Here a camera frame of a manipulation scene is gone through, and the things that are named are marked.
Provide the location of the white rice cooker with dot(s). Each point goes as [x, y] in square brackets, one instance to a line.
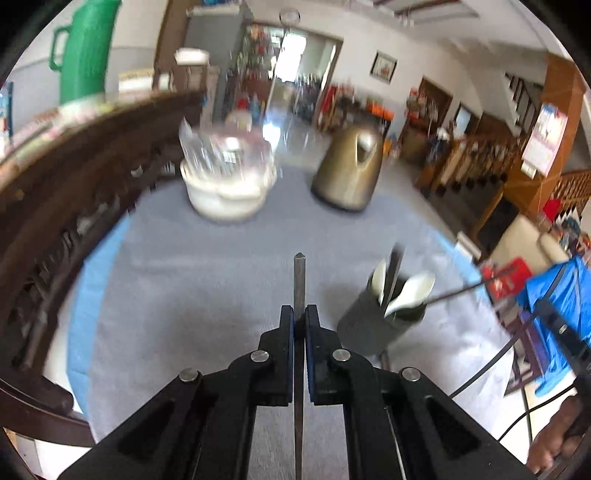
[191, 56]

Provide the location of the dark metal utensil holder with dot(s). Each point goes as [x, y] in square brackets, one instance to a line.
[369, 327]

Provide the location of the wall calendar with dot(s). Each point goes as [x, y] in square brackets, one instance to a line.
[545, 138]

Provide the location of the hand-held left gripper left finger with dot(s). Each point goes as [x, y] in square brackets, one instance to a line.
[277, 369]

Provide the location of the dark wooden chopstick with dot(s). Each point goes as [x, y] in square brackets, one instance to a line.
[395, 272]
[461, 290]
[299, 286]

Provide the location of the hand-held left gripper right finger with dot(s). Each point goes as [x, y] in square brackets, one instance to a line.
[323, 378]

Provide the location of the beige chair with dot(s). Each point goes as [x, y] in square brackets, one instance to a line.
[526, 240]

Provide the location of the white plastic spoons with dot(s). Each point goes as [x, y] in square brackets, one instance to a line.
[411, 290]

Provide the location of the grey refrigerator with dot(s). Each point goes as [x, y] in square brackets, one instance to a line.
[217, 32]

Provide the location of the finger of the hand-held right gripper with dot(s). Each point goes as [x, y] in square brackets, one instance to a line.
[563, 337]

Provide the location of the white box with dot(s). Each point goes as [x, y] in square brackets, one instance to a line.
[468, 243]

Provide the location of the green thermos jug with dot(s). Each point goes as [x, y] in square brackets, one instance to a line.
[87, 50]

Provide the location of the white basin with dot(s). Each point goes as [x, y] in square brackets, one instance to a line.
[226, 198]

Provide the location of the light blue undercloth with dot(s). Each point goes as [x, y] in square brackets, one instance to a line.
[87, 300]

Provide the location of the white ceramic spoon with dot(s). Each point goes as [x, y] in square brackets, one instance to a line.
[379, 281]

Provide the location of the framed wall picture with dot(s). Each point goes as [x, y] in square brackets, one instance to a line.
[383, 67]

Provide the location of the carved wooden sideboard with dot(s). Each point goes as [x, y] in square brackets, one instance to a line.
[69, 207]

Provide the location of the pink plaid table runner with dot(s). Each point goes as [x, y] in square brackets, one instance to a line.
[55, 124]

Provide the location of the round wall clock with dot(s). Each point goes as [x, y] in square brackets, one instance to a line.
[290, 16]

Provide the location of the bronze electric kettle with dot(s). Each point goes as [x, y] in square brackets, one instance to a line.
[346, 170]

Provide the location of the blue fabric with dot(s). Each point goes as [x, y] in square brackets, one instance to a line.
[572, 286]

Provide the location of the person's right hand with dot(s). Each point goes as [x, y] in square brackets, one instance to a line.
[547, 447]

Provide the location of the grey tablecloth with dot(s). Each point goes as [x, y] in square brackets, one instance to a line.
[207, 277]

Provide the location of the wooden stair railing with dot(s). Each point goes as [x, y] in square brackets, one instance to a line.
[471, 161]

